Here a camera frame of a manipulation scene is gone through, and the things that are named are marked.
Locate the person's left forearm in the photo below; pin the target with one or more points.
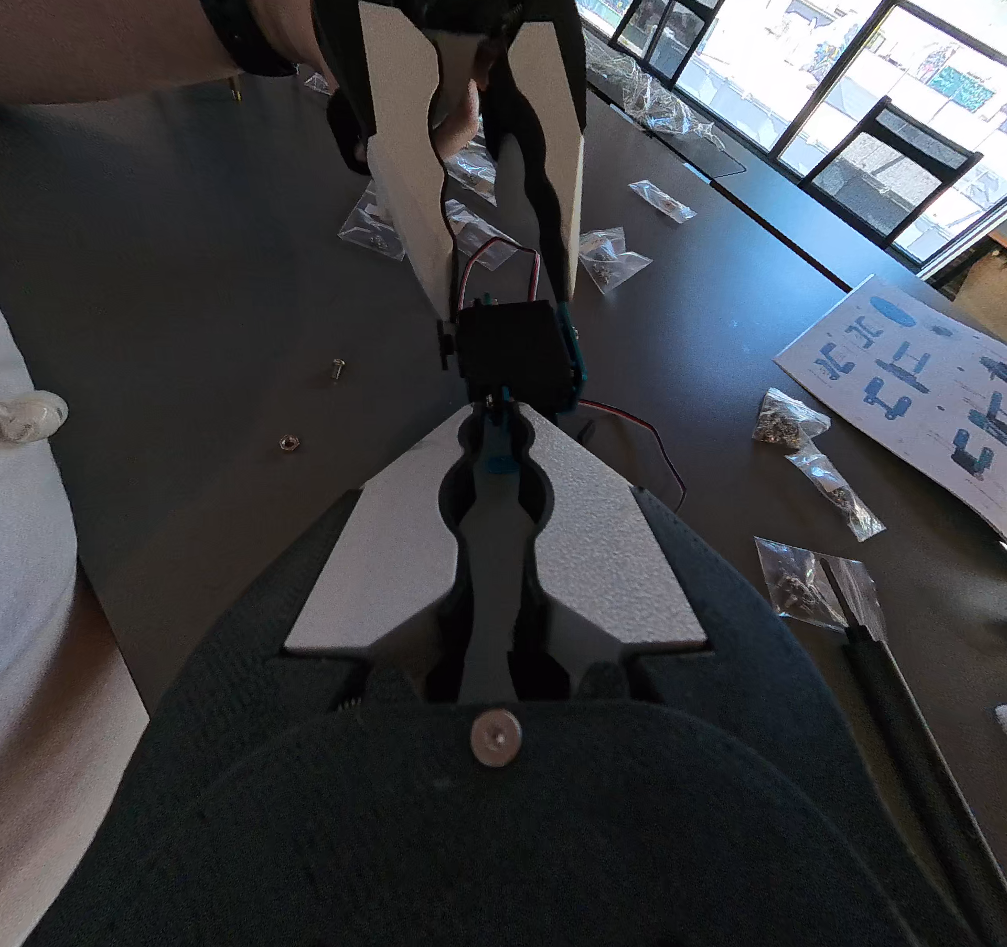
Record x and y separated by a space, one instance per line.
102 18

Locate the clear bag with dark screws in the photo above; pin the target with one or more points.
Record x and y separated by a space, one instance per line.
610 258

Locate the white shirt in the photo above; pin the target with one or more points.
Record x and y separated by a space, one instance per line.
31 569

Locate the printed instruction sheet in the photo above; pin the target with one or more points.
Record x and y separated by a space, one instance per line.
905 380

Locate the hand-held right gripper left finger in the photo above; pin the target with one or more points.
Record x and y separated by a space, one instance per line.
377 561

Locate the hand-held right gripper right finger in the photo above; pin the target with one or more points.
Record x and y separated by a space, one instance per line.
614 561

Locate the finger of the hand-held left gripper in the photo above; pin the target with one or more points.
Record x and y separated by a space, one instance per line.
401 136
558 121

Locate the clear bag with silver screws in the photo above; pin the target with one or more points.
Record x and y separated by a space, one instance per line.
787 420

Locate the narrow clear bag with screws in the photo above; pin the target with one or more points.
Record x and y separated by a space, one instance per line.
838 490

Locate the crinkled plastic wrap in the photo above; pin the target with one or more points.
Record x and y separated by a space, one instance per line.
653 105

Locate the black cylinder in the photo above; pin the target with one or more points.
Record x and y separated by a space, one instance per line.
905 727

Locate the black servo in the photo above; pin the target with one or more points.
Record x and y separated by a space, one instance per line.
503 341

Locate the person's left hand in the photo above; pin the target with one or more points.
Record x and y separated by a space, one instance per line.
460 113

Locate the crumpled clear plastic bag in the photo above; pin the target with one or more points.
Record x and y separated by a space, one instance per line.
472 172

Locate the clear bag with white label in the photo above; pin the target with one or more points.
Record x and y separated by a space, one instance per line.
484 243

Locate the dark grey desk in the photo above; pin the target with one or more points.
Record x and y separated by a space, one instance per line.
708 349

